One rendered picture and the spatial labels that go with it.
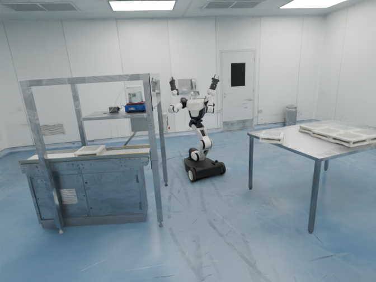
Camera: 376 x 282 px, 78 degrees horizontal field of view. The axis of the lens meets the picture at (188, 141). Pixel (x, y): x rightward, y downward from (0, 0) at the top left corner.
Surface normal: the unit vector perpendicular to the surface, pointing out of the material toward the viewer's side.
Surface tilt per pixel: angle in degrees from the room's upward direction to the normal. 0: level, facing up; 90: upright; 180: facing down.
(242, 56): 90
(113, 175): 90
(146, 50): 90
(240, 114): 90
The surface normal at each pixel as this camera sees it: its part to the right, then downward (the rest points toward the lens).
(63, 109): 0.17, 0.27
